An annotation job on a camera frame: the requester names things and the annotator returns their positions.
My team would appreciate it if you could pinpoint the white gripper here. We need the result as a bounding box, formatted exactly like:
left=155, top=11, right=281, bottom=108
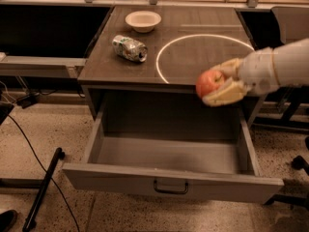
left=202, top=47, right=279, bottom=107

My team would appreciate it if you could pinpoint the red apple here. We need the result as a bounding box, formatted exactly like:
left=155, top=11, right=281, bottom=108
left=196, top=70, right=225, bottom=98

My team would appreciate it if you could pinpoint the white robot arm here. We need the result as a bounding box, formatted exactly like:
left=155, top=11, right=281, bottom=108
left=196, top=39, right=309, bottom=107

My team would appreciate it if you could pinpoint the open grey top drawer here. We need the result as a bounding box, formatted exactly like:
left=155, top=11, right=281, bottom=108
left=64, top=113, right=284, bottom=203

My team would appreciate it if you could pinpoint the dark wood top cabinet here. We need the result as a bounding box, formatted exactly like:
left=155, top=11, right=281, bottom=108
left=78, top=6, right=262, bottom=131

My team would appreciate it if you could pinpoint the black chair base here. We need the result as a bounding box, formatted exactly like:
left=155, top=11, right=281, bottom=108
left=263, top=135, right=309, bottom=211

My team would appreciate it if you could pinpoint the white paper bowl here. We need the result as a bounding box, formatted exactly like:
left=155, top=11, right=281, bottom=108
left=126, top=11, right=161, bottom=33

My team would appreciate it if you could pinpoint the crushed green soda can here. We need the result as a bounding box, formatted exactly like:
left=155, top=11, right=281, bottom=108
left=112, top=35, right=148, bottom=63

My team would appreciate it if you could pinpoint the black stand leg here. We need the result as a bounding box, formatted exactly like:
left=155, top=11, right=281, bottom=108
left=22, top=148, right=65, bottom=232

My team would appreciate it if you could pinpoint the black shoe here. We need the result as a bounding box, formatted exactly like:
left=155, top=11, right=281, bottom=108
left=0, top=210, right=17, bottom=232

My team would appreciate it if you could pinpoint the black drawer handle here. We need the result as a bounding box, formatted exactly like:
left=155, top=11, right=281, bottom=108
left=153, top=180, right=189, bottom=195

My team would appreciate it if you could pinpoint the black floor cable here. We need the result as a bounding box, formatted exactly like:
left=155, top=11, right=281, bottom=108
left=6, top=113, right=81, bottom=232

